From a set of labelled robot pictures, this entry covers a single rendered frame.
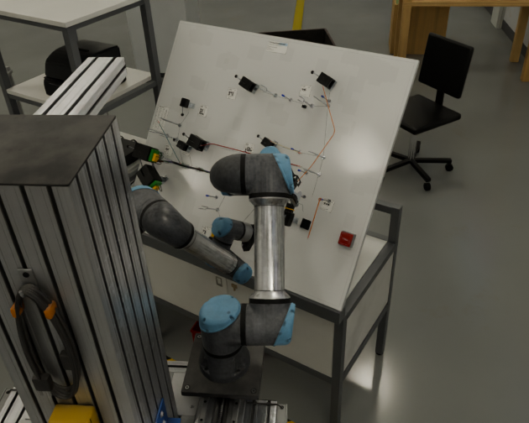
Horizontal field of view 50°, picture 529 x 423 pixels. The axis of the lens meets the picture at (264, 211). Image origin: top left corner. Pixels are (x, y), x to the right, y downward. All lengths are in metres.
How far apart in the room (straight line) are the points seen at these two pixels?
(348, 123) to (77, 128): 1.42
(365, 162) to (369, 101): 0.25
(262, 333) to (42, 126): 0.79
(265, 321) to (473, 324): 2.19
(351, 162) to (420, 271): 1.69
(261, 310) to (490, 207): 3.22
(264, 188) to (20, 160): 0.73
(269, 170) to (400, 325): 2.08
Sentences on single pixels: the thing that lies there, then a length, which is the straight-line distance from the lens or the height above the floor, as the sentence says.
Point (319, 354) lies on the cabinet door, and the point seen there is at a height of 0.52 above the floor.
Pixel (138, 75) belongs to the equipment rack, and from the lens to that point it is 2.92.
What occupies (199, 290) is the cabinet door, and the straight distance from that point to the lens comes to 2.80.
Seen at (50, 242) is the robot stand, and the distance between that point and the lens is 1.02.
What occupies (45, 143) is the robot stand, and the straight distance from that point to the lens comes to 1.08.
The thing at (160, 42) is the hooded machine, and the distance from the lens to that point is 6.69.
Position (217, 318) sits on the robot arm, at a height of 1.39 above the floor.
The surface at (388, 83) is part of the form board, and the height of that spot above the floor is 1.61.
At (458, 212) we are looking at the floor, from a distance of 4.45.
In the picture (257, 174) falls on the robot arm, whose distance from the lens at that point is 1.56.
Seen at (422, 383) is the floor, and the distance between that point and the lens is 3.22.
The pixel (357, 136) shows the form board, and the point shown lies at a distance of 2.30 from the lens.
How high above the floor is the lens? 2.49
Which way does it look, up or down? 35 degrees down
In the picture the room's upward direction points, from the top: 3 degrees counter-clockwise
